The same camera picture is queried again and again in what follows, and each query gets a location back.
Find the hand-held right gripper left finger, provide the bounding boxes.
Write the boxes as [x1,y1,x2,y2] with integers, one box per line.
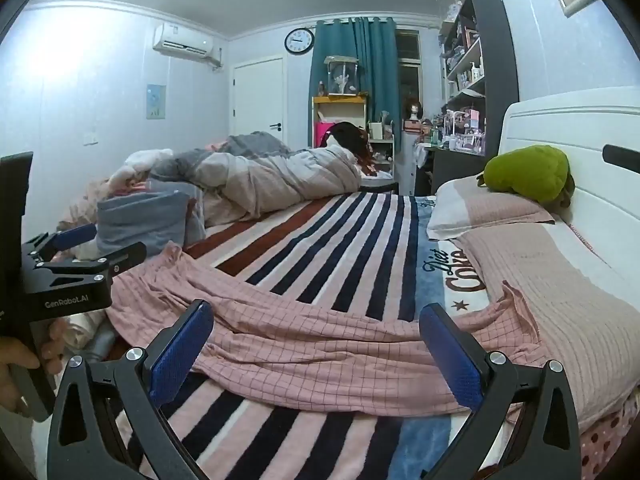
[47,299,216,480]

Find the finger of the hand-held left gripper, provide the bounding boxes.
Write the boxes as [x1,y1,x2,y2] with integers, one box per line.
[35,241,148,282]
[22,222,98,262]

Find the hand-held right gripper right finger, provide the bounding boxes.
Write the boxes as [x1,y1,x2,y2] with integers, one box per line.
[419,303,583,480]

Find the pink checked pants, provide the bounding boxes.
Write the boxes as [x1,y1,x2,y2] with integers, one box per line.
[105,241,548,417]

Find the person's left hand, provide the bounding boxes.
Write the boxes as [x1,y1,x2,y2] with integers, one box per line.
[0,319,67,413]

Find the grey folded cloth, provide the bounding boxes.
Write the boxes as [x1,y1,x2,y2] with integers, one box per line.
[96,191,206,261]

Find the white plush toy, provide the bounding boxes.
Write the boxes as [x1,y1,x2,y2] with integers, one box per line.
[107,148,173,191]

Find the pink knitted blanket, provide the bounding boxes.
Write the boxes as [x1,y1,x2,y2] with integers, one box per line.
[452,222,640,433]

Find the pink and white pillow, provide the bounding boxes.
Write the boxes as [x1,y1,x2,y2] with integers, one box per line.
[426,176,557,242]

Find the grey and pink duvet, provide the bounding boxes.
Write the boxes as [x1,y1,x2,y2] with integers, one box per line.
[150,131,362,226]

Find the striped fleece blanket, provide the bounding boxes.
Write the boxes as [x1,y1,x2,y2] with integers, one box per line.
[107,192,621,480]

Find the polka dot bed sheet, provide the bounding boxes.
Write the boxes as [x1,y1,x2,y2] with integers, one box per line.
[580,395,640,480]

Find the dark desk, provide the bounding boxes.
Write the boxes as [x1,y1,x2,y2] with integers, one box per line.
[412,142,501,196]

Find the green plush toy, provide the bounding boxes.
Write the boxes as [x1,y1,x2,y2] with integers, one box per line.
[476,145,576,206]

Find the white door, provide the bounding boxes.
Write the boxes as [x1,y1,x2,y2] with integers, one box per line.
[232,57,286,148]

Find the white air conditioner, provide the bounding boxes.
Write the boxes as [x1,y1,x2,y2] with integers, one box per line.
[152,23,223,67]

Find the white small shelf unit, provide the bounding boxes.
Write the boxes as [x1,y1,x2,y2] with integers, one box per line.
[367,120,401,176]

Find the black plush toy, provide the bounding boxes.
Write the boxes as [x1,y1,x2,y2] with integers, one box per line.
[325,121,373,173]

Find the wig on mannequin head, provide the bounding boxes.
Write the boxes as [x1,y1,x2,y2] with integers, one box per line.
[404,97,423,133]

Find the white headboard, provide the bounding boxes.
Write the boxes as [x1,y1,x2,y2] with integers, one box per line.
[497,86,640,281]

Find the yellow shelf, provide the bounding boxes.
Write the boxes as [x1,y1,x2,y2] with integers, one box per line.
[311,94,371,150]

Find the glass display case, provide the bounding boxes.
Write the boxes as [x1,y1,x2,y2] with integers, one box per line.
[324,56,360,97]

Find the window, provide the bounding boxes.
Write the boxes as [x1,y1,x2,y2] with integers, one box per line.
[395,30,421,126]

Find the dark tall shelf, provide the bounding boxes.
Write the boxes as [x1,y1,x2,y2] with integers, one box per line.
[437,0,520,156]

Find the teal curtain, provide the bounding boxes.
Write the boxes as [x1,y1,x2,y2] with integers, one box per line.
[308,16,401,156]

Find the small blue wall poster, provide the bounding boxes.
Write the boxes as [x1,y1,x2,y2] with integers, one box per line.
[146,83,166,120]

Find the round wall clock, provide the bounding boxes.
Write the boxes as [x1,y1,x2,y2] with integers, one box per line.
[284,28,315,54]

